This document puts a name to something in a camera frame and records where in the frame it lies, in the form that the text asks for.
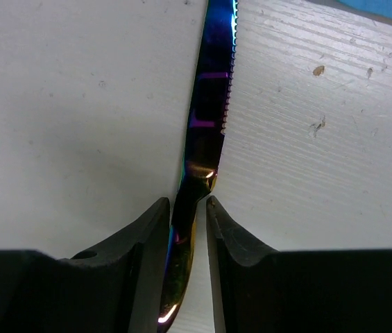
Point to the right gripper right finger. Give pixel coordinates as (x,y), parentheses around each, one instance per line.
(256,288)

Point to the iridescent table knife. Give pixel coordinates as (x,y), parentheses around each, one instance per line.
(204,138)

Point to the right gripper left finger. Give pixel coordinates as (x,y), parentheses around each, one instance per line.
(113,286)

